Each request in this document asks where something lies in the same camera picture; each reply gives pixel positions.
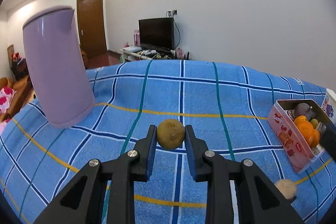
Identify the large orange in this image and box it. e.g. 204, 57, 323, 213
296, 121, 314, 145

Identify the white TV stand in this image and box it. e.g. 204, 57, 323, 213
120, 46, 191, 63

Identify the black television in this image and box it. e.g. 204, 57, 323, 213
138, 18, 174, 50

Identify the orange beside left finger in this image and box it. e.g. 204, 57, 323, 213
310, 129, 321, 148

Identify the orange leather sofa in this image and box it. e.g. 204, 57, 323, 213
1, 76, 33, 122

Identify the pink floral cushion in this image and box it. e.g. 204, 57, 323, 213
0, 86, 16, 114

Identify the purple kettle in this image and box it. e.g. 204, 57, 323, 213
22, 6, 95, 129

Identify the small orange tangerine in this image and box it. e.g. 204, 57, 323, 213
294, 115, 307, 125

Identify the brown kiwi-like fruit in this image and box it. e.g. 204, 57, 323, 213
157, 119, 185, 150

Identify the brown wooden door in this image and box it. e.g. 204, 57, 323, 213
76, 0, 107, 59

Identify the blue plaid tablecloth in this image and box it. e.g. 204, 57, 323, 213
1, 60, 335, 223

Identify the purple mangosteen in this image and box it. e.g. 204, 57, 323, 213
293, 103, 315, 121

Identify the white ceramic mug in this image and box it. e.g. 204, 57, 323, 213
321, 88, 336, 124

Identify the pink biscuit tin box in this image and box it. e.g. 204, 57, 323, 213
267, 99, 335, 174

